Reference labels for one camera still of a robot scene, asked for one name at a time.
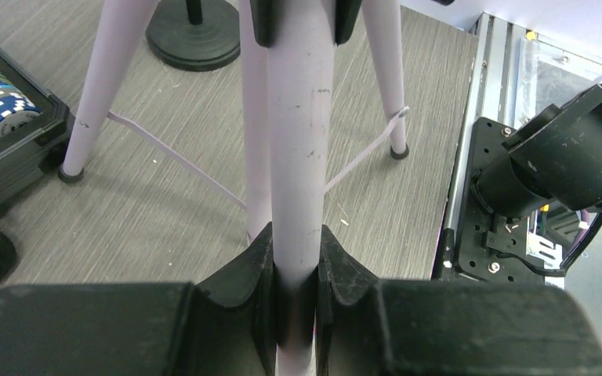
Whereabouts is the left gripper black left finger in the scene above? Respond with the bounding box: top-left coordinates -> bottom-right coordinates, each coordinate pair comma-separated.
0,226 -> 275,375

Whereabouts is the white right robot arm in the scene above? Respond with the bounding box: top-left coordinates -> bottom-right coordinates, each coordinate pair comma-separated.
431,78 -> 602,284

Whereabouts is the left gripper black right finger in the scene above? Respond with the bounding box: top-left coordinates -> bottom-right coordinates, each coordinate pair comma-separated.
316,227 -> 602,375

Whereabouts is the black poker chip case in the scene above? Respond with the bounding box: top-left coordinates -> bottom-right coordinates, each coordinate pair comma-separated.
0,49 -> 74,205

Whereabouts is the lilac tripod music stand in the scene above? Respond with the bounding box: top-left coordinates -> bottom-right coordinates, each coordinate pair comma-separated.
56,0 -> 411,376

